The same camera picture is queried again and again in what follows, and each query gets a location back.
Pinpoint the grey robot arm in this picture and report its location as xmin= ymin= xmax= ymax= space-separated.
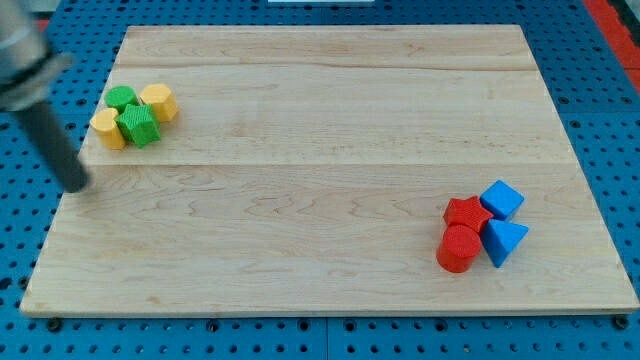
xmin=1 ymin=0 xmax=73 ymax=112

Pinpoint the red star block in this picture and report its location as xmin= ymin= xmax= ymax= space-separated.
xmin=443 ymin=195 xmax=493 ymax=234

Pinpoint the red cylinder block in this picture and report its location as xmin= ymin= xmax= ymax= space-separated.
xmin=436 ymin=225 xmax=482 ymax=273

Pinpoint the yellow hexagon block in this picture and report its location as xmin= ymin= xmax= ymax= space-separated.
xmin=140 ymin=83 xmax=178 ymax=122

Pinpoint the blue cube block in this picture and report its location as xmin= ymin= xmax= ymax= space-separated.
xmin=480 ymin=180 xmax=525 ymax=221

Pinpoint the blue triangle block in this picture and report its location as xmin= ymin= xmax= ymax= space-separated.
xmin=480 ymin=219 xmax=529 ymax=268

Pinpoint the green star block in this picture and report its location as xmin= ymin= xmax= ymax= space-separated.
xmin=116 ymin=104 xmax=161 ymax=148

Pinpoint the green cylinder block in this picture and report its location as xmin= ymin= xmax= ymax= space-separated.
xmin=104 ymin=85 xmax=139 ymax=114

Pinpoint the yellow heart block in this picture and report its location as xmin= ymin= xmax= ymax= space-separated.
xmin=90 ymin=108 xmax=126 ymax=150

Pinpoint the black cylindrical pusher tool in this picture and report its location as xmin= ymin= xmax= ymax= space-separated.
xmin=13 ymin=101 xmax=90 ymax=193

